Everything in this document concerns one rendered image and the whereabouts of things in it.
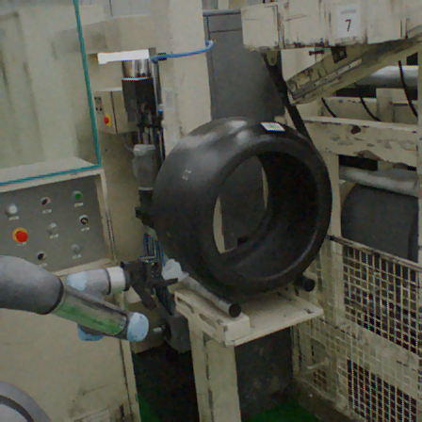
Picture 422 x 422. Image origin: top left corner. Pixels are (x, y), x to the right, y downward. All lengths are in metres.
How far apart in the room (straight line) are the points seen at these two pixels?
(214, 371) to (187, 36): 1.22
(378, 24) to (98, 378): 1.68
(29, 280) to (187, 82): 0.95
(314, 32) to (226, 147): 0.41
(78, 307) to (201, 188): 0.48
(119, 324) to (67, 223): 0.81
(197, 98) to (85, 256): 0.77
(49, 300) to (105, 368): 1.16
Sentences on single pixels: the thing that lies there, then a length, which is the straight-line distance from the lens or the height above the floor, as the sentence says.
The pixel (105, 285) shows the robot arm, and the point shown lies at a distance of 1.70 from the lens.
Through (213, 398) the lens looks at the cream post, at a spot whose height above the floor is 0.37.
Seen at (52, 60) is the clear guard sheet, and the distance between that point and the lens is 2.23.
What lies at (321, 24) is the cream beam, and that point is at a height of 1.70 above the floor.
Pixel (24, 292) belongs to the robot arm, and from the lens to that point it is 1.36.
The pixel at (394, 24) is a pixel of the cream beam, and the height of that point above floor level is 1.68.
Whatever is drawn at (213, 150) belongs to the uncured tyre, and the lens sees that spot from 1.70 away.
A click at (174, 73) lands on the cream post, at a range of 2.01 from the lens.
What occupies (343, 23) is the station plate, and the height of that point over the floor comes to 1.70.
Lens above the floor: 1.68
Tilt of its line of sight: 16 degrees down
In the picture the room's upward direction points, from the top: 6 degrees counter-clockwise
